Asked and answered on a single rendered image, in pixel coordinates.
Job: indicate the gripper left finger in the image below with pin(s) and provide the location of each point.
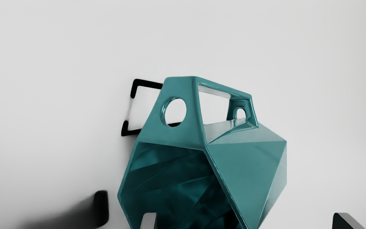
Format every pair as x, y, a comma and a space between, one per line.
149, 222

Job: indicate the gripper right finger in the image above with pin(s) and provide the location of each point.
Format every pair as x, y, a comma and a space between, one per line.
345, 222

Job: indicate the teal faceted mug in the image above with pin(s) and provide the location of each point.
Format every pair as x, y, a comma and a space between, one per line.
243, 165

